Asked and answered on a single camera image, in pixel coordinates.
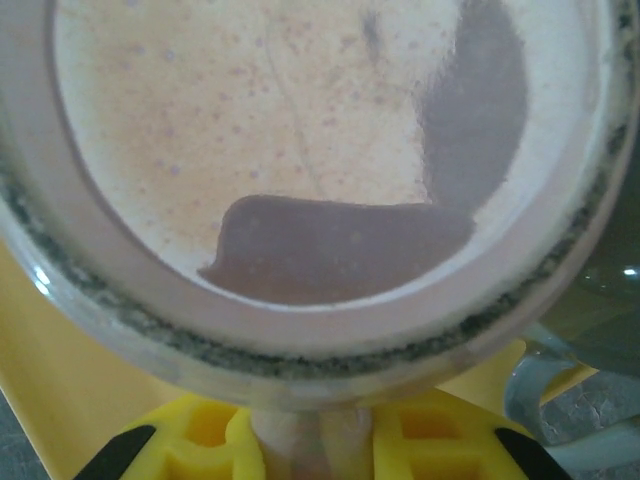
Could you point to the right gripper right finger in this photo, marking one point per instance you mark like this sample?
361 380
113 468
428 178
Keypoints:
425 440

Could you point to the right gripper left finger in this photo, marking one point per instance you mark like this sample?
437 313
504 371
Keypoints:
200 440

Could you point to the yellow tray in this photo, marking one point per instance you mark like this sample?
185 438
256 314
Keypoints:
60 375

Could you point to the grey mug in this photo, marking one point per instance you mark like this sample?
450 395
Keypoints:
610 310

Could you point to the white speckled mug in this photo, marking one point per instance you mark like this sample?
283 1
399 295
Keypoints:
250 125

